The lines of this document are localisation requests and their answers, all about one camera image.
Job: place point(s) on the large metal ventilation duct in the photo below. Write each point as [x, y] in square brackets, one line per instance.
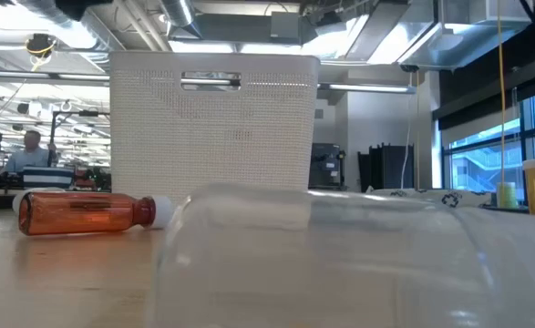
[467, 41]

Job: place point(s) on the white perforated plastic basket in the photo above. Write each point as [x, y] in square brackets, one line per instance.
[203, 136]

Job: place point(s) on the person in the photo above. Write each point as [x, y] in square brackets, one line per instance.
[30, 157]

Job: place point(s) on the amber red bottle white cap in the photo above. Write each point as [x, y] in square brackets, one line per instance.
[85, 212]

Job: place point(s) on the round silver air duct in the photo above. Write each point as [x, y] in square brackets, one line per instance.
[180, 11]

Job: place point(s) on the black machine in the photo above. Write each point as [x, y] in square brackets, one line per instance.
[325, 166]

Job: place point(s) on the long ceiling light strip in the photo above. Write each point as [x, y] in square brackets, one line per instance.
[367, 87]

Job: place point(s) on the yellow-green roll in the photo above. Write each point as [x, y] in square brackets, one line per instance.
[506, 196]

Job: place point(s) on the blue white striped box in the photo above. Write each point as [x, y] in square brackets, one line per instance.
[48, 177]

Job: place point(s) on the black cabinet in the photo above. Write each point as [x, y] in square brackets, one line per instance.
[385, 168]

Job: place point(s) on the grey ceiling box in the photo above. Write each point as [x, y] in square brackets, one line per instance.
[285, 25]

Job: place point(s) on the large window black frame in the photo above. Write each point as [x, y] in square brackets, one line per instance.
[486, 159]

